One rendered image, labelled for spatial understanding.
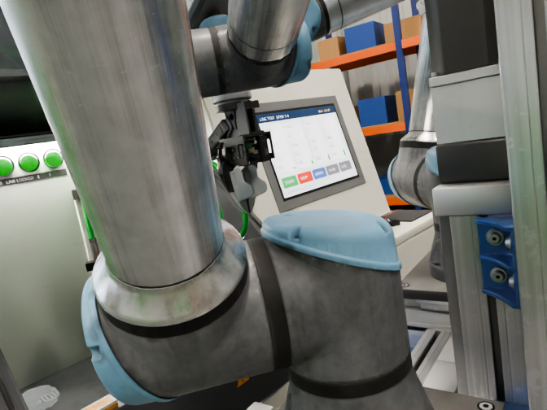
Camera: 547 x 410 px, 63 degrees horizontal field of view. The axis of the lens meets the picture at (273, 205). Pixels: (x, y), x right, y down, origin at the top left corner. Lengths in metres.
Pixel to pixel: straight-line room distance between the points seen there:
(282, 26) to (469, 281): 0.35
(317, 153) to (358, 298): 1.21
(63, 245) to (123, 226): 1.05
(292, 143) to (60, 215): 0.72
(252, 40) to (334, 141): 1.21
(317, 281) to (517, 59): 0.27
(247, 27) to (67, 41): 0.25
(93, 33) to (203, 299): 0.18
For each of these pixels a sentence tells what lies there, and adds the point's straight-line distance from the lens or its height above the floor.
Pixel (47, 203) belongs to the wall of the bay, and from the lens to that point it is 1.31.
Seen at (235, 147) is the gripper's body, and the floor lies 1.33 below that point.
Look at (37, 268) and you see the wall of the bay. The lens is 1.31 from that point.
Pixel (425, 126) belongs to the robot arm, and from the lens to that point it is 0.95.
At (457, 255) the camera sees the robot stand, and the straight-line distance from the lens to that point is 0.57.
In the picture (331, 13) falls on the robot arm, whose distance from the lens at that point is 0.76.
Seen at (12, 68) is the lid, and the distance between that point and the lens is 1.17.
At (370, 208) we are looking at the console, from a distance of 1.69.
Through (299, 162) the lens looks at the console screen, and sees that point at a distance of 1.47.
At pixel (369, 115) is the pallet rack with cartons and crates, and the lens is 6.45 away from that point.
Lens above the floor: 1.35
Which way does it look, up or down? 9 degrees down
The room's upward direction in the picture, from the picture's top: 10 degrees counter-clockwise
